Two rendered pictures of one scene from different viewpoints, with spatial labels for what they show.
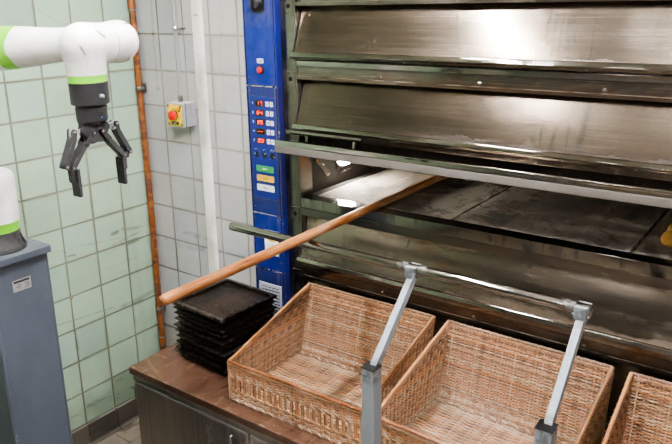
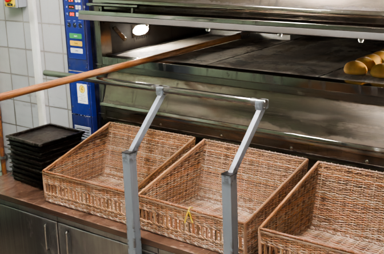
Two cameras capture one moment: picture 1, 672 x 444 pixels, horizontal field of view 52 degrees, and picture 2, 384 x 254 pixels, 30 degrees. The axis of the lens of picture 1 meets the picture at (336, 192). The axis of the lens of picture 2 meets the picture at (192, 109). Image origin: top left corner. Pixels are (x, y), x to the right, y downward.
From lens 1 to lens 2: 1.11 m
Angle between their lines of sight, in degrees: 2
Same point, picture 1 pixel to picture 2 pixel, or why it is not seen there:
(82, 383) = not seen: outside the picture
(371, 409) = (129, 181)
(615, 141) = not seen: outside the picture
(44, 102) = not seen: outside the picture
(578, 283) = (286, 102)
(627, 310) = (315, 118)
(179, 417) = (10, 219)
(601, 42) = not seen: outside the picture
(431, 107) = not seen: outside the picture
